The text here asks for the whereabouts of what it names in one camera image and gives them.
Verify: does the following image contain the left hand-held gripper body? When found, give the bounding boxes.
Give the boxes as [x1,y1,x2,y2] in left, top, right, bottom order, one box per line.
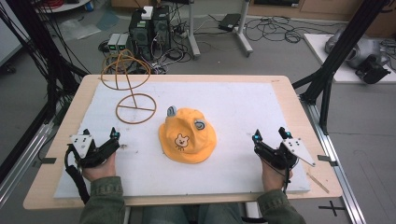
[68,133,120,169]

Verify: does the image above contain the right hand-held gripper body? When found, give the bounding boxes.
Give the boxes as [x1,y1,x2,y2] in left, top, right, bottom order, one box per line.
[253,138,317,171]

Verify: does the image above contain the person's right hand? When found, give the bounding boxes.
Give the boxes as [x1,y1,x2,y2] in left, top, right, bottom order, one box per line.
[261,158,294,193]

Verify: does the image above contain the person's left hand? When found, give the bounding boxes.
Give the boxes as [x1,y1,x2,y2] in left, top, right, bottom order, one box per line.
[81,152,118,183]

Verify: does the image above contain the thin wooden stick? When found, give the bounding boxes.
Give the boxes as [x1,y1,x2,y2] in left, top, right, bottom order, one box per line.
[305,172,331,194]

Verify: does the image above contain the white table mat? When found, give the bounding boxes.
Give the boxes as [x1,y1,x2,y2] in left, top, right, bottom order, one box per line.
[53,81,312,200]

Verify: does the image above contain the yellow bucket hat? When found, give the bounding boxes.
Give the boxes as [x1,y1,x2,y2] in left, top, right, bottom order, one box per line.
[158,105,218,165]

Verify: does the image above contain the white floor board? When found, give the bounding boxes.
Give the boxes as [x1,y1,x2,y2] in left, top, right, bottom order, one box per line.
[303,33,396,84]

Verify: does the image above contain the small grey power box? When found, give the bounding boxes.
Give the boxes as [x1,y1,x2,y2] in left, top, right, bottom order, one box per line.
[106,33,121,52]
[117,33,130,51]

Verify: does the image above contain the person's legs in jeans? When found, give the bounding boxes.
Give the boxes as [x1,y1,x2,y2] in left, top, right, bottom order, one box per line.
[141,203,245,224]

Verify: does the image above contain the black computer tower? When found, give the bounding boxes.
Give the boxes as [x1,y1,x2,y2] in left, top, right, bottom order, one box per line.
[128,8,154,61]
[151,5,172,52]

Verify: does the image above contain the grey metal stand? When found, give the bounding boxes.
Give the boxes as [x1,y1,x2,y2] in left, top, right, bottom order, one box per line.
[186,0,255,60]

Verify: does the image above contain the black device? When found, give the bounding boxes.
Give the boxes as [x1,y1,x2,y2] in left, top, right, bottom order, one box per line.
[355,54,392,85]

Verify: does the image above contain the grey rounded device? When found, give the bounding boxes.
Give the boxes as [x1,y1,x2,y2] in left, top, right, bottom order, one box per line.
[324,29,389,69]

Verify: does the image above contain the flat black box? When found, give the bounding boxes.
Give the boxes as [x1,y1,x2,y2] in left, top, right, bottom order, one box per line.
[218,13,243,33]

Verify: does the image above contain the white box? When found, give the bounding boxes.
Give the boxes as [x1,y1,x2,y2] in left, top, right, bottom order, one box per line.
[141,6,154,21]

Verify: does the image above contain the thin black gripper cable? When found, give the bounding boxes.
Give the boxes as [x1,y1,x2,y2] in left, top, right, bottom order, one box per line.
[280,167,292,196]

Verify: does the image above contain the wooden wire hat stand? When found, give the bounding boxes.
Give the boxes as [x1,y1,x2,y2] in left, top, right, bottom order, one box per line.
[100,49,158,125]

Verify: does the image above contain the black sleeved gripper cable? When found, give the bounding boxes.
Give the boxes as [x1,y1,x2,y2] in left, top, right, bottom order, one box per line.
[64,145,92,205]

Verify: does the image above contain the aluminium rail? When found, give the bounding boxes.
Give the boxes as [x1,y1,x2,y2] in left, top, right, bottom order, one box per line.
[0,122,54,208]
[300,94,368,224]

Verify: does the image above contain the black metal frame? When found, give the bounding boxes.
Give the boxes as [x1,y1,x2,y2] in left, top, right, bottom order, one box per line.
[0,0,90,185]
[291,0,390,135]

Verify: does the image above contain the tangle of black floor cables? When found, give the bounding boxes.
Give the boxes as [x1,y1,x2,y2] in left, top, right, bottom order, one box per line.
[244,15,340,45]

